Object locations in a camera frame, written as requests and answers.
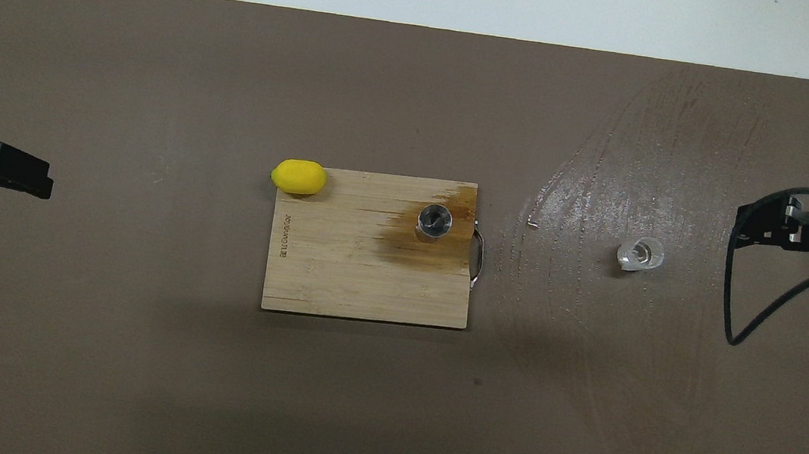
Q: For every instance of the clear plastic cup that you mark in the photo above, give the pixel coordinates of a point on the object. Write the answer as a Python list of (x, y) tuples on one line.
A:
[(641, 255)]

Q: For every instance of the metal double jigger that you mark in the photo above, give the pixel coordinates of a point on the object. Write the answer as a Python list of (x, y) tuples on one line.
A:
[(435, 221)]

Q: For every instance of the brown table mat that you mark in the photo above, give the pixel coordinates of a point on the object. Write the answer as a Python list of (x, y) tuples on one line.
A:
[(354, 404)]

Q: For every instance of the yellow lemon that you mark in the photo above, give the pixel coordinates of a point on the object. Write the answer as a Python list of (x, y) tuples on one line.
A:
[(299, 177)]

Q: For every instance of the wooden cutting board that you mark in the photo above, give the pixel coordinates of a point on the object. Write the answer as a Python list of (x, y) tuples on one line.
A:
[(347, 266)]

